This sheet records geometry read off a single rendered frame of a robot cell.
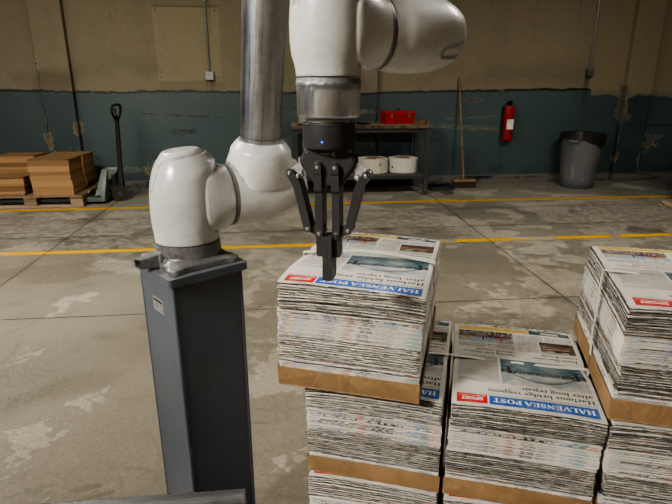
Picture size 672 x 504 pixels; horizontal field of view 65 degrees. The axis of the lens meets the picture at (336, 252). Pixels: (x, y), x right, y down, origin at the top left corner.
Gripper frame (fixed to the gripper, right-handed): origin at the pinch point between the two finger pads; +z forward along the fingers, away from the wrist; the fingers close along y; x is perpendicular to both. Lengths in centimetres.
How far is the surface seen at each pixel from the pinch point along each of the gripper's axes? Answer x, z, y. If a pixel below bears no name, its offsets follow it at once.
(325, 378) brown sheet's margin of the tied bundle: -13.7, 30.1, 4.5
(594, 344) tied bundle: -37, 28, -49
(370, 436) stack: -17.1, 44.6, -4.1
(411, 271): -25.5, 10.6, -10.3
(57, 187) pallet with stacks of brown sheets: -441, 92, 446
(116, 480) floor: -62, 116, 99
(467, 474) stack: -17, 50, -24
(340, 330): -14.3, 19.6, 1.6
